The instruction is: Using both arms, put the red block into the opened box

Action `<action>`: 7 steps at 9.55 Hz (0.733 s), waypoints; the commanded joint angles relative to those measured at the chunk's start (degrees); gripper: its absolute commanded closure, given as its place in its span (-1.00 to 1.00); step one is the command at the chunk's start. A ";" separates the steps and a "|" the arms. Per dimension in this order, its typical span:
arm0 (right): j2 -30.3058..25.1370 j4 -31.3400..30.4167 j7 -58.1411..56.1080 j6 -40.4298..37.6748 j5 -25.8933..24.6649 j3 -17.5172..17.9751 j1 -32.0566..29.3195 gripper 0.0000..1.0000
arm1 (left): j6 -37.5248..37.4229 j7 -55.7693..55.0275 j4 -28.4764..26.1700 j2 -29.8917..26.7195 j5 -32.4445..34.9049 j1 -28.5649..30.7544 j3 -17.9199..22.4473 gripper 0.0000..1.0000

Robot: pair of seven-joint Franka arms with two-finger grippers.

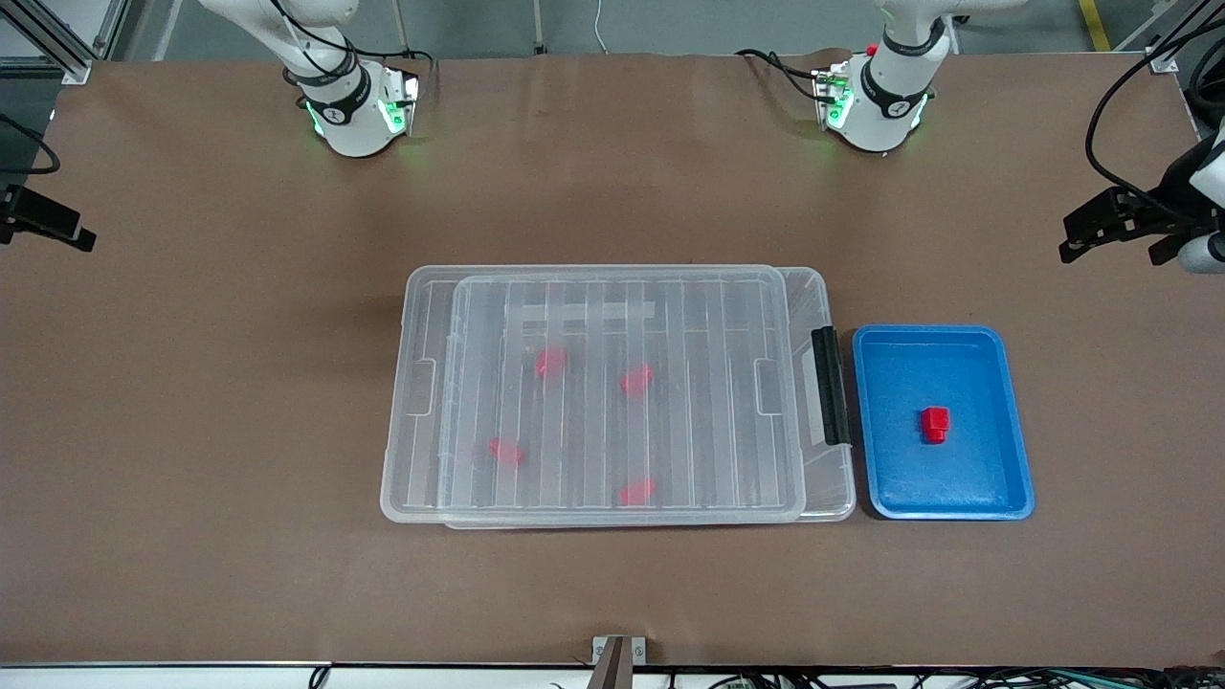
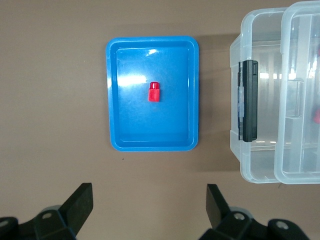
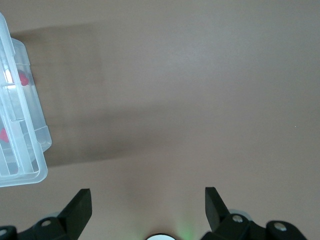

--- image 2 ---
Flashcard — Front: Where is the clear plastic storage box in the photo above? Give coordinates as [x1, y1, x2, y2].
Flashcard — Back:
[229, 7, 320, 185]

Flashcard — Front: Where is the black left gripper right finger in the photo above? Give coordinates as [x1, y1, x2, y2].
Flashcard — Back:
[199, 184, 311, 240]

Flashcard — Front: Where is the blue plastic tray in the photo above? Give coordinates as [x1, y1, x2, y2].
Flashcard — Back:
[106, 35, 200, 152]

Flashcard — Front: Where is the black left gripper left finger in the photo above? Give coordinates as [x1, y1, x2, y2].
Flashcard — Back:
[0, 182, 94, 240]

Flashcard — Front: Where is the clear ribbed box lid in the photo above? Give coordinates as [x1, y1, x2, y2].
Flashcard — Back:
[274, 0, 320, 185]

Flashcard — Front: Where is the black box latch handle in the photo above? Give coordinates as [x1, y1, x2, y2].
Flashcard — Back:
[236, 59, 259, 143]

